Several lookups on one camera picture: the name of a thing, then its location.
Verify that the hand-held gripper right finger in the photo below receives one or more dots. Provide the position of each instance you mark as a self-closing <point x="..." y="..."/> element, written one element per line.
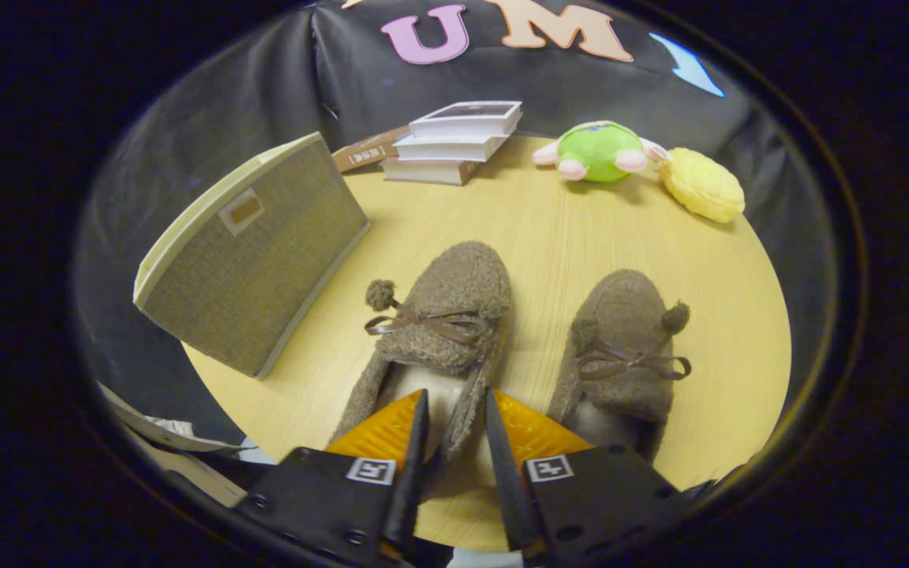
<point x="510" y="489"/>

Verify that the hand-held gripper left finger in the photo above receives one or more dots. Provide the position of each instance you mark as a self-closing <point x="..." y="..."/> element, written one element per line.
<point x="411" y="489"/>

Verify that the brown fuzzy shoe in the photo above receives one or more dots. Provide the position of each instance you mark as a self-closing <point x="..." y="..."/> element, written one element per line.
<point x="628" y="308"/>
<point x="454" y="284"/>

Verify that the grey fabric storage box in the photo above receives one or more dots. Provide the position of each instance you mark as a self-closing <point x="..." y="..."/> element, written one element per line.
<point x="257" y="260"/>

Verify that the brown book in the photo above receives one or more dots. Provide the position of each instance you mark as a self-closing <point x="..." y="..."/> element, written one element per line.
<point x="364" y="151"/>

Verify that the plain white book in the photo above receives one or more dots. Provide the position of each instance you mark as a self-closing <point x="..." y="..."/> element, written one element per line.
<point x="447" y="148"/>

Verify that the green and pink plush toy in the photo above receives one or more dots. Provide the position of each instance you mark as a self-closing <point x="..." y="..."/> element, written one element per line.
<point x="596" y="150"/>

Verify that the yellow plush toy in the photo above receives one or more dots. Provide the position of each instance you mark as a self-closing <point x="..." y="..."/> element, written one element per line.
<point x="703" y="185"/>

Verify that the white book with portrait cover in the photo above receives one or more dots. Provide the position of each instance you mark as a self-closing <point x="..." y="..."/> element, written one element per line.
<point x="466" y="118"/>

